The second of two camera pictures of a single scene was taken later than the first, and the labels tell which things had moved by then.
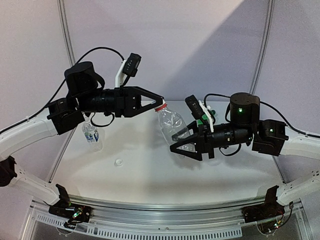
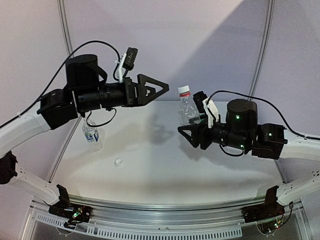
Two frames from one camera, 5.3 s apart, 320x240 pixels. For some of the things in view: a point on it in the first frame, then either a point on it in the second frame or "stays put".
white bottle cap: (118, 162) stays put
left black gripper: (128, 100) → (142, 80)
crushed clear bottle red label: (172, 122) → (187, 114)
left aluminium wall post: (65, 32) stays put
